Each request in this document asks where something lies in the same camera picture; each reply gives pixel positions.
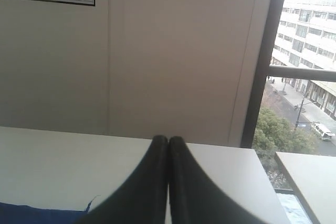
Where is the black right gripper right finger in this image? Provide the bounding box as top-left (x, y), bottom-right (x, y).
top-left (168, 136), bottom-right (264, 223)

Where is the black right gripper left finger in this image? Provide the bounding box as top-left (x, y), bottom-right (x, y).
top-left (76, 135), bottom-right (169, 223)

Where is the blue microfiber towel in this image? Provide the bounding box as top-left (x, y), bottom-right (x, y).
top-left (1, 195), bottom-right (99, 223)

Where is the white bus outside window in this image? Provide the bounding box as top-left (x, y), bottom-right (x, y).
top-left (312, 122), bottom-right (335, 141)

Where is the white building outside window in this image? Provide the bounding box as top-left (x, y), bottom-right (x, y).
top-left (271, 0), bottom-right (336, 121)

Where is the grey horizontal window rail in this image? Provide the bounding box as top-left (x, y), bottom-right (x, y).
top-left (267, 65), bottom-right (336, 82)

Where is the dark window frame post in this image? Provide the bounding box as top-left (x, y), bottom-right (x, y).
top-left (240, 0), bottom-right (284, 148)

